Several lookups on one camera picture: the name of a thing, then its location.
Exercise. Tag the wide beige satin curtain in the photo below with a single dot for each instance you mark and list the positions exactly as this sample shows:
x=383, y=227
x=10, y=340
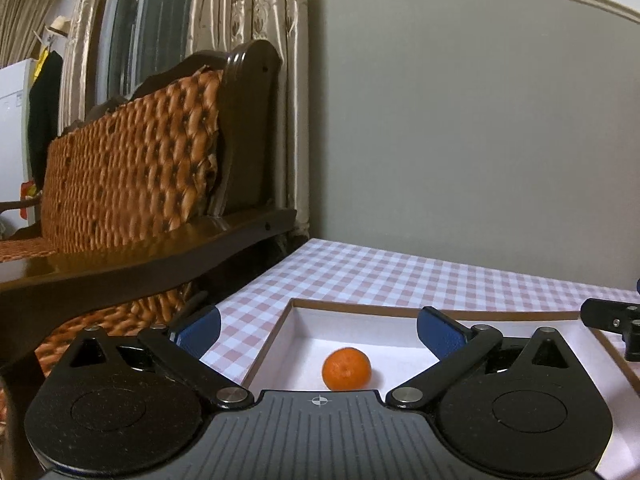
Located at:
x=250, y=10

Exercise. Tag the red and yellow item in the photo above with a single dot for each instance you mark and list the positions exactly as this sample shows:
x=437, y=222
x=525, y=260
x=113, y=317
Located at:
x=29, y=191

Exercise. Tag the yellow hanging cloth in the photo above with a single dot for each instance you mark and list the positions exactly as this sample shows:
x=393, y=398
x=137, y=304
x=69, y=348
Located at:
x=40, y=65

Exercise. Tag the white refrigerator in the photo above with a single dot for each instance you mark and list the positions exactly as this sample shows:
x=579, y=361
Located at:
x=12, y=125

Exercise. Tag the pink checked tablecloth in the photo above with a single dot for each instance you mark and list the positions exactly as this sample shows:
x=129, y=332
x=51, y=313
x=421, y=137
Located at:
x=400, y=275

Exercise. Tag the black hanging coat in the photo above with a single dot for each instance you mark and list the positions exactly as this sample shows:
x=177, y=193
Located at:
x=45, y=110

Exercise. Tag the window with white frame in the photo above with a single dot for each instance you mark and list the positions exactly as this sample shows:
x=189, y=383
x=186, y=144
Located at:
x=150, y=25

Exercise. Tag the shallow brown cardboard box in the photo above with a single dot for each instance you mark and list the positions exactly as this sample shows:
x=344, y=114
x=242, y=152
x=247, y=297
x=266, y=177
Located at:
x=310, y=340

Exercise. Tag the dark wooden sofa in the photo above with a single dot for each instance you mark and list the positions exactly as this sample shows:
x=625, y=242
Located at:
x=250, y=110

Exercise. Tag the cream straw hat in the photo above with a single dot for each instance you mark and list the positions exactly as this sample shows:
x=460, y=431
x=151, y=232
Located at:
x=59, y=25

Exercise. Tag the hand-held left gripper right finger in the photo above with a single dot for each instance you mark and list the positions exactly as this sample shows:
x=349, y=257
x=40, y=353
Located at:
x=440, y=335

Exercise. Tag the narrow beige satin curtain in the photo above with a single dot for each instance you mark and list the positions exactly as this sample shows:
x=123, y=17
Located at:
x=85, y=35

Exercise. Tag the plain beige pleated curtain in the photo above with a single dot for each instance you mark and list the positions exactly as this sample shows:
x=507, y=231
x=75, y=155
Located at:
x=25, y=5

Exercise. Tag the small orange mandarin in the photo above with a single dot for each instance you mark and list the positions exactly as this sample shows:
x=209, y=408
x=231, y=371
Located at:
x=346, y=369

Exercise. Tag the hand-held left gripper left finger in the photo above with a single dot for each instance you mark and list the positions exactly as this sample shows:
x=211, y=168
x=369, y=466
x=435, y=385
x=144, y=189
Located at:
x=200, y=330

